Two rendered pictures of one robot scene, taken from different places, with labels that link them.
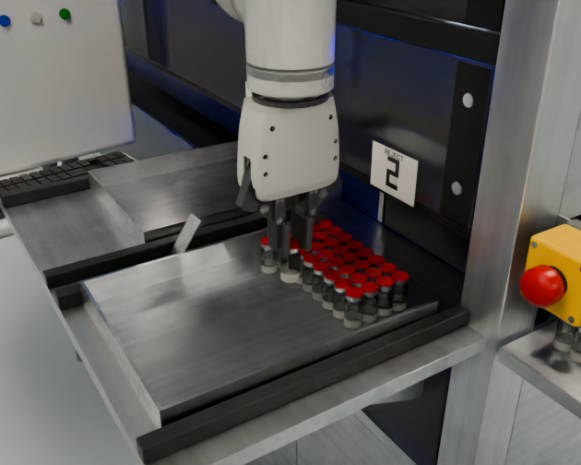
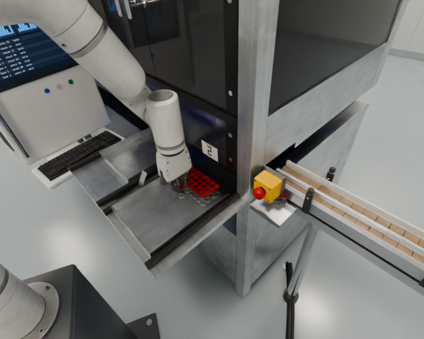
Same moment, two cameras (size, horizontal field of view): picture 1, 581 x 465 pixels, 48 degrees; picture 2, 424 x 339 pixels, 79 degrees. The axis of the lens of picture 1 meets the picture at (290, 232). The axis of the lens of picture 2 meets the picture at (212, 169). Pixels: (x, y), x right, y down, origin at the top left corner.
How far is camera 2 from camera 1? 27 cm
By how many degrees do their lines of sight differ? 16
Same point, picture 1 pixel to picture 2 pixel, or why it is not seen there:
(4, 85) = (54, 115)
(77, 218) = (100, 172)
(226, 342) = (164, 219)
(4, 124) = (58, 130)
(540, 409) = not seen: hidden behind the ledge
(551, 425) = not seen: hidden behind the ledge
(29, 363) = (88, 202)
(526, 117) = (248, 144)
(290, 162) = (175, 169)
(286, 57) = (168, 144)
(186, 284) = (147, 197)
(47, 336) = not seen: hidden behind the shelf
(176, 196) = (134, 155)
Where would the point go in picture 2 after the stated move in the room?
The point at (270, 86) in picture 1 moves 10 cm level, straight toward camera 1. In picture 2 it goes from (165, 151) to (168, 175)
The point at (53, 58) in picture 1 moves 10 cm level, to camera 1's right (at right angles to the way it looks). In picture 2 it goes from (70, 99) to (90, 97)
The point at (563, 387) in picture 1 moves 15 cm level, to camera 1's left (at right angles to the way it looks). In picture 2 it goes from (268, 216) to (226, 224)
